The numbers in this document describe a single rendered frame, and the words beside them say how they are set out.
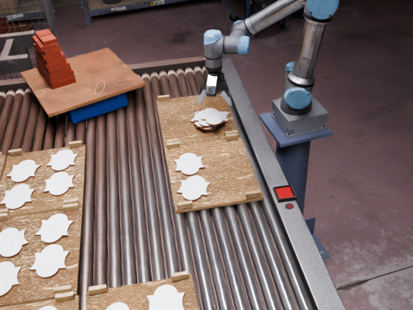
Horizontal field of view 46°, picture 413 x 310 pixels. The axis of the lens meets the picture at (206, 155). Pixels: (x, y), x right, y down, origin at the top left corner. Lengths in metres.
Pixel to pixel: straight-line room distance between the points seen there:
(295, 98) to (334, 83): 2.44
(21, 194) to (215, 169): 0.80
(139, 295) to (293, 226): 0.62
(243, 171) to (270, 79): 2.62
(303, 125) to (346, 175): 1.25
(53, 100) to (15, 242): 0.83
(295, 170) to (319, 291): 0.98
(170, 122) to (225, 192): 0.57
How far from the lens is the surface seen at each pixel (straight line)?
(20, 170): 2.24
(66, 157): 2.24
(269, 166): 2.09
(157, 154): 2.19
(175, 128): 2.31
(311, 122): 2.35
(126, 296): 1.66
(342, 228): 3.15
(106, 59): 2.77
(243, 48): 2.07
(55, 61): 2.53
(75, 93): 2.50
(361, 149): 3.78
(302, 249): 1.78
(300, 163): 2.50
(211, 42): 2.07
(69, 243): 1.86
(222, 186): 1.97
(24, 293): 1.77
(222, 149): 2.15
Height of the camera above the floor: 2.25
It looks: 38 degrees down
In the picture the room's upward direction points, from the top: 4 degrees counter-clockwise
